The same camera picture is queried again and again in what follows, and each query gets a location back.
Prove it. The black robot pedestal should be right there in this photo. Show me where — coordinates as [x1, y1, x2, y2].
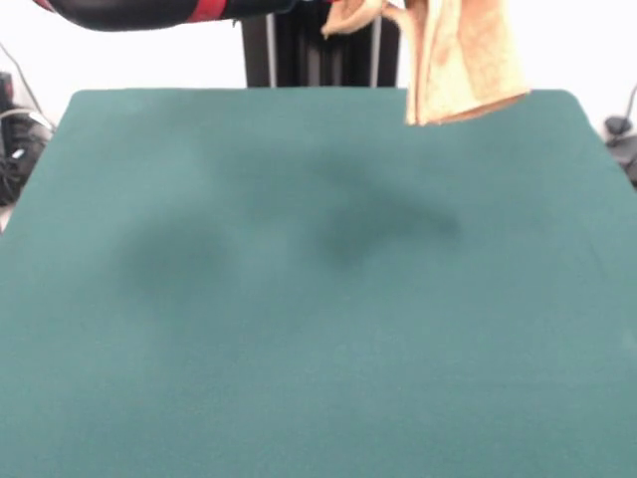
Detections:
[233, 13, 402, 90]

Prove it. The tan terry towel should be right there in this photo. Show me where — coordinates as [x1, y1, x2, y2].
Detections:
[320, 0, 532, 127]

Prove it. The dark green table cloth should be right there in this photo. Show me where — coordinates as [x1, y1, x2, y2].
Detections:
[0, 87, 637, 478]

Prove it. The grey cable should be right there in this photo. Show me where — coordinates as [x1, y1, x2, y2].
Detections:
[0, 39, 56, 135]

